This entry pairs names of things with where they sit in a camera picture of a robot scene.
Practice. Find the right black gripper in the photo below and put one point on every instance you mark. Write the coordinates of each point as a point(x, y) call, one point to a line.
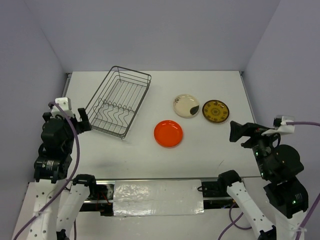
point(253, 129)

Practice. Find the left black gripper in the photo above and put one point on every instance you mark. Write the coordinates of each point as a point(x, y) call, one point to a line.
point(83, 125)

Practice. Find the brown yellow plate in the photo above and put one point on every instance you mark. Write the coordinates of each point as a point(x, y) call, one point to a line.
point(215, 111)

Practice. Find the orange plate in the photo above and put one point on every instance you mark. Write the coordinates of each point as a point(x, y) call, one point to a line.
point(168, 133)

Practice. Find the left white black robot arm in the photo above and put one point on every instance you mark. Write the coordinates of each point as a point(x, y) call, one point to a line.
point(59, 195)

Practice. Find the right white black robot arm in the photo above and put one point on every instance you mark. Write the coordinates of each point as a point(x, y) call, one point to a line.
point(279, 165)

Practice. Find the silver foil tape patch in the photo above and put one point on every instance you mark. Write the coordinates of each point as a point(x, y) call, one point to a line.
point(157, 198)

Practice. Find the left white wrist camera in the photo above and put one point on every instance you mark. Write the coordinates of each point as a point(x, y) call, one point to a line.
point(62, 107)

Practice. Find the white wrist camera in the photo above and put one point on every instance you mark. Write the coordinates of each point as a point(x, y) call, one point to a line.
point(62, 107)
point(281, 126)

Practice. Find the metal wire dish rack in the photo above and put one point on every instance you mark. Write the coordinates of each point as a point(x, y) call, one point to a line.
point(115, 104)

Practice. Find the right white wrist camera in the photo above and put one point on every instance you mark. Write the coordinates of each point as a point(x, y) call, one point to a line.
point(281, 126)

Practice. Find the metal base rail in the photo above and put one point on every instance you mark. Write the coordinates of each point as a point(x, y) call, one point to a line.
point(216, 194)

